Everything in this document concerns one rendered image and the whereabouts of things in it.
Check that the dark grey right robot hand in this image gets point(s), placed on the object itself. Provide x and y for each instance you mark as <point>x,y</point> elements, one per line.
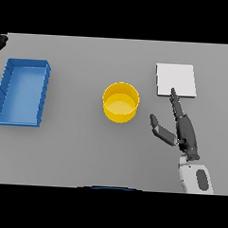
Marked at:
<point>186,132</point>

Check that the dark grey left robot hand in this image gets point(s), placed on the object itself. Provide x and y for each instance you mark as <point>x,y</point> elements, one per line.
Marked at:
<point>0,43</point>

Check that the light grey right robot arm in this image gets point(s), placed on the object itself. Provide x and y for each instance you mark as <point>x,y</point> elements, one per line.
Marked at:
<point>194,178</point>

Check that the pale square measuring scale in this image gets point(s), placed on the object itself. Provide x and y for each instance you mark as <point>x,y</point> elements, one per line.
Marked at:
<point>176,80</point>

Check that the yellow bowl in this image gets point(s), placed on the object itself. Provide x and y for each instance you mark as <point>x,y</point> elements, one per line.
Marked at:
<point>120,102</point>

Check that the blue tray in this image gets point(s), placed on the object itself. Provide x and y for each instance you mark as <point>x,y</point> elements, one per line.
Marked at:
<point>21,92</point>

